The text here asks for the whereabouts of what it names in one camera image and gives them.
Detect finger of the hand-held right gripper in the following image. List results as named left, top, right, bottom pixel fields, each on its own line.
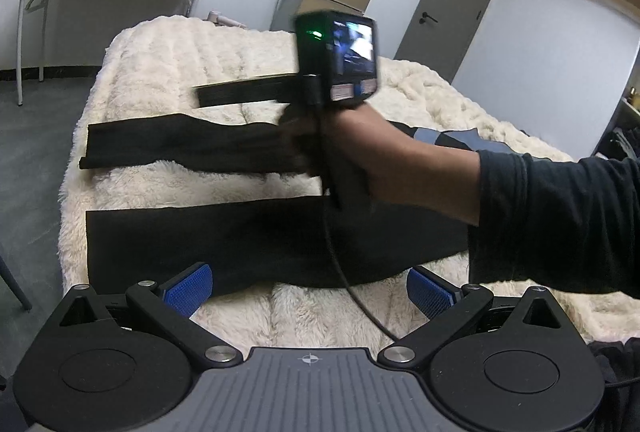
left=192, top=75, right=306, bottom=109

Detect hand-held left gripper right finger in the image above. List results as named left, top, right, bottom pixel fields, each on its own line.
left=377, top=267, right=563, bottom=365

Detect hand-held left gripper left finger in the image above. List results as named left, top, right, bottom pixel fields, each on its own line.
left=60, top=263, right=242, bottom=365

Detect black pants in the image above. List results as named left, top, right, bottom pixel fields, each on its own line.
left=79, top=113, right=521, bottom=289

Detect person's right forearm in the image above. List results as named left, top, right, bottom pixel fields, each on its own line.
left=425, top=145, right=640, bottom=299

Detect person's right hand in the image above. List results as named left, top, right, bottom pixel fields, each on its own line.
left=277, top=101, right=433, bottom=215

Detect pink hair dryer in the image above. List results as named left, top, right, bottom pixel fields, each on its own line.
left=207, top=10, right=248, bottom=29

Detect cream fluffy blanket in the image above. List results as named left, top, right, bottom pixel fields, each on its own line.
left=59, top=15, right=640, bottom=363

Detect grey plastic chair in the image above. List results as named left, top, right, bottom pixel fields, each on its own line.
left=0, top=239, right=33, bottom=313

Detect person's dark clothing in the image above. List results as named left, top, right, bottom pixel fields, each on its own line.
left=587, top=337, right=640, bottom=432

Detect dark clutter pile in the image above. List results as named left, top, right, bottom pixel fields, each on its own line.
left=595, top=85, right=640, bottom=160

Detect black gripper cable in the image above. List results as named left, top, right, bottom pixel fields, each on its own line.
left=320, top=182, right=403, bottom=344

